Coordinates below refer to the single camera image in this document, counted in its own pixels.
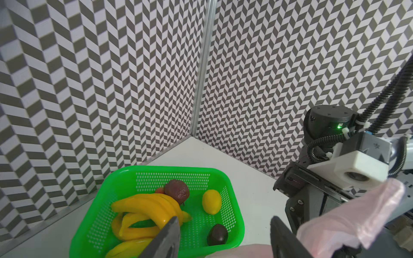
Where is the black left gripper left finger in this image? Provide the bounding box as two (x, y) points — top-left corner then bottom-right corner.
(138, 216), (181, 258)

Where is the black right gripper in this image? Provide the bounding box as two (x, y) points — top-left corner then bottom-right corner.
(273, 162), (354, 235)

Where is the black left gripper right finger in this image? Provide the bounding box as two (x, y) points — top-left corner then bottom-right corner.
(270, 216), (313, 258)

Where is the pink plastic bag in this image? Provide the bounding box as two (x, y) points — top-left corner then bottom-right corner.
(211, 178), (405, 258)

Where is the yellow fake lemon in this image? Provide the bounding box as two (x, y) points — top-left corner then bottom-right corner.
(202, 189), (222, 215)

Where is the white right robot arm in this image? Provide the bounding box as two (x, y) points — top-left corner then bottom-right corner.
(271, 105), (413, 258)

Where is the yellow fake starfruit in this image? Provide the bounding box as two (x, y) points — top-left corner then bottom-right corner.
(105, 238), (153, 258)

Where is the yellow fake banana bunch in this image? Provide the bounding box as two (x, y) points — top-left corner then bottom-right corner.
(111, 193), (192, 241)

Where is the dark purple fake fruit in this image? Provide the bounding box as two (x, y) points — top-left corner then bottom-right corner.
(164, 180), (190, 205)
(207, 224), (229, 246)

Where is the green plastic basket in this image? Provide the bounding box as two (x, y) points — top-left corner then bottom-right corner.
(69, 166), (245, 258)

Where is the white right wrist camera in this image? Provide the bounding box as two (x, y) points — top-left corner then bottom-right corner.
(307, 132), (392, 190)

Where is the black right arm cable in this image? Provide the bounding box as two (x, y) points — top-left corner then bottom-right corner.
(306, 54), (413, 178)

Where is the aluminium corner post right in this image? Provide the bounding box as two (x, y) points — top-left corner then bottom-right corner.
(190, 0), (217, 137)

